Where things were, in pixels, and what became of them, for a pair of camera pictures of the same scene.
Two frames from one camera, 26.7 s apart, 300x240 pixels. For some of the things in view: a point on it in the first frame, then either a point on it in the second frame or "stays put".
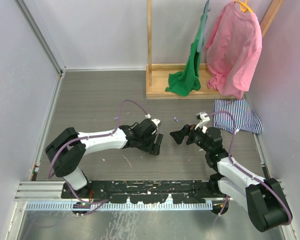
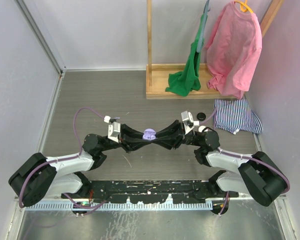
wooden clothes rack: x=157 y=75 stays put
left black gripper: x=153 y=148 → x=129 y=139
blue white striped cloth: x=245 y=119 stays put
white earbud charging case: x=204 y=129 stays put
